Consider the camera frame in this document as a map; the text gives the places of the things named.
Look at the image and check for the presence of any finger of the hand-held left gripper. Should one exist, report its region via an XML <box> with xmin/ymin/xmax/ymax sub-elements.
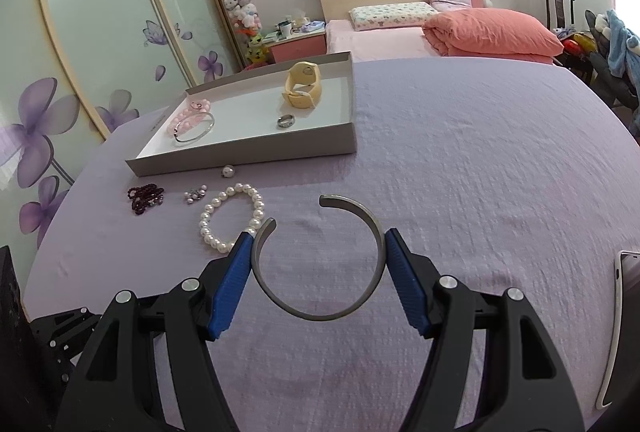
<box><xmin>30</xmin><ymin>306</ymin><xmax>105</xmax><ymax>365</ymax></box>

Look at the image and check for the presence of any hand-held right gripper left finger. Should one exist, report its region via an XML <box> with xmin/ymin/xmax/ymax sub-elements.
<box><xmin>54</xmin><ymin>231</ymin><xmax>253</xmax><ymax>432</ymax></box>

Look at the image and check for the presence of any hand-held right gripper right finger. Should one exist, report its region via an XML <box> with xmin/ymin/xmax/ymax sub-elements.
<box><xmin>384</xmin><ymin>228</ymin><xmax>586</xmax><ymax>432</ymax></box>

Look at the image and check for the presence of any grey cuff bangle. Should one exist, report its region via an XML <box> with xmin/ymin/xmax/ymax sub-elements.
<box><xmin>251</xmin><ymin>194</ymin><xmax>389</xmax><ymax>321</ymax></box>

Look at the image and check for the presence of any grey cardboard tray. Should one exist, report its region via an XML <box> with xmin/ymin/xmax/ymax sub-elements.
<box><xmin>125</xmin><ymin>52</ymin><xmax>358</xmax><ymax>177</ymax></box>

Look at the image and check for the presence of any silver bangle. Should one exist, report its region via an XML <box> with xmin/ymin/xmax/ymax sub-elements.
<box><xmin>173</xmin><ymin>112</ymin><xmax>216</xmax><ymax>144</ymax></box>

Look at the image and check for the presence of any pink bead bracelet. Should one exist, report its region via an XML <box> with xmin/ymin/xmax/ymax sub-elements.
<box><xmin>170</xmin><ymin>98</ymin><xmax>211</xmax><ymax>136</ymax></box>

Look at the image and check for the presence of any yellow watch band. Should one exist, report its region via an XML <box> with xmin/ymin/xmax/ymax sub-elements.
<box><xmin>283</xmin><ymin>61</ymin><xmax>322</xmax><ymax>111</ymax></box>

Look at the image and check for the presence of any white smartphone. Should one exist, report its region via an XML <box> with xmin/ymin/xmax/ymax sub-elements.
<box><xmin>596</xmin><ymin>249</ymin><xmax>640</xmax><ymax>411</ymax></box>

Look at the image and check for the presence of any yellow plush toy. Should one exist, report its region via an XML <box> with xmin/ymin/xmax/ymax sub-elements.
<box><xmin>244</xmin><ymin>34</ymin><xmax>269</xmax><ymax>64</ymax></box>

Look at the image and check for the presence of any pink nightstand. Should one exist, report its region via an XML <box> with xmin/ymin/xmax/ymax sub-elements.
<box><xmin>262</xmin><ymin>29</ymin><xmax>328</xmax><ymax>65</ymax></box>

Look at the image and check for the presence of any orange quilt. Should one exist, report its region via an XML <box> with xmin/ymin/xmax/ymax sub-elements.
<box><xmin>422</xmin><ymin>7</ymin><xmax>565</xmax><ymax>58</ymax></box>

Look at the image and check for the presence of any white floral pillow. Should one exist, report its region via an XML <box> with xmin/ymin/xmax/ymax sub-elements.
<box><xmin>348</xmin><ymin>2</ymin><xmax>441</xmax><ymax>32</ymax></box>

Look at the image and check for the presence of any clear tube of plush toys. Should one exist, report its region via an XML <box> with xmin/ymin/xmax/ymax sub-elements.
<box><xmin>215</xmin><ymin>0</ymin><xmax>264</xmax><ymax>63</ymax></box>

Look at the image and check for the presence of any flower print sliding wardrobe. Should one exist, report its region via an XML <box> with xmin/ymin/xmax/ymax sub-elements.
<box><xmin>0</xmin><ymin>0</ymin><xmax>242</xmax><ymax>263</ymax></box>

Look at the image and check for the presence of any dark office chair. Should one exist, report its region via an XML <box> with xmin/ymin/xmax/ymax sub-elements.
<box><xmin>584</xmin><ymin>9</ymin><xmax>640</xmax><ymax>109</ymax></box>

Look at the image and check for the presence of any colourful toys pile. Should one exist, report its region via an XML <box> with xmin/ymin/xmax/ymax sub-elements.
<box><xmin>561</xmin><ymin>29</ymin><xmax>597</xmax><ymax>59</ymax></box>

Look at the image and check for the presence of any black wooden chair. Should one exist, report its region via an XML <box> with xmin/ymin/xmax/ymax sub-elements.
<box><xmin>542</xmin><ymin>0</ymin><xmax>577</xmax><ymax>31</ymax></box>

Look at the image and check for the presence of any blue fleece garment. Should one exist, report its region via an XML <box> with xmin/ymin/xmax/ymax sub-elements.
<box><xmin>599</xmin><ymin>9</ymin><xmax>640</xmax><ymax>81</ymax></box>

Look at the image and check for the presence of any white pearl bracelet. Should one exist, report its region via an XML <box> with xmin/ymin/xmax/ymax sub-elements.
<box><xmin>199</xmin><ymin>183</ymin><xmax>264</xmax><ymax>254</ymax></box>

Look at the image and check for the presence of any dark red bead bracelet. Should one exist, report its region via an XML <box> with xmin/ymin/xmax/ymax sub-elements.
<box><xmin>127</xmin><ymin>183</ymin><xmax>165</xmax><ymax>214</ymax></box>

